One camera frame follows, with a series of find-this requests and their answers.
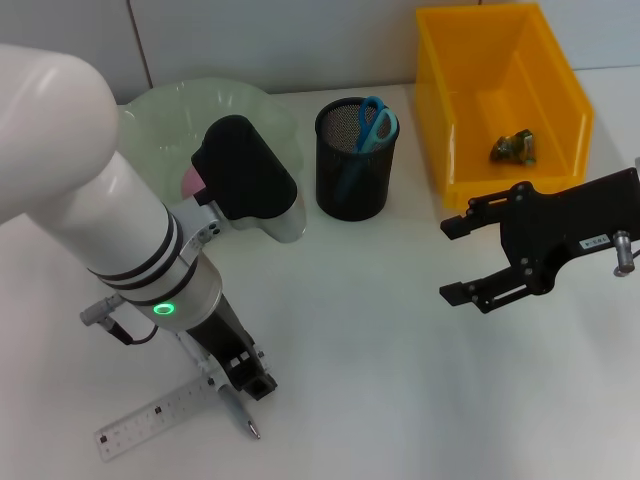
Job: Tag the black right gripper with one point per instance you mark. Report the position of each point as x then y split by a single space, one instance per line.
565 225

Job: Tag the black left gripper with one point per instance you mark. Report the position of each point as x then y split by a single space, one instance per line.
222 335

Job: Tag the green plastic wrapper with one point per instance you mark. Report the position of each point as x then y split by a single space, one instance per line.
512 149

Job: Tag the clear plastic ruler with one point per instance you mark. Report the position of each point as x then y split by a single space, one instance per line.
150 415

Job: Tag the blue scissors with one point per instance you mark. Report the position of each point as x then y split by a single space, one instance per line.
372 135

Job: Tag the grey clear ballpoint pen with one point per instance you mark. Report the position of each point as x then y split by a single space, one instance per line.
237 410

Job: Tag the black mesh pen holder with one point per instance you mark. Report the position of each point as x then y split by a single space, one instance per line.
350 195

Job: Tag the green glass fruit bowl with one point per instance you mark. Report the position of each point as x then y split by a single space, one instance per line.
165 120

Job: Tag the yellow plastic bin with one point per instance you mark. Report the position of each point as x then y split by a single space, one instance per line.
500 75

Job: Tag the black white wrist camera box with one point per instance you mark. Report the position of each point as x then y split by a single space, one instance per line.
245 170

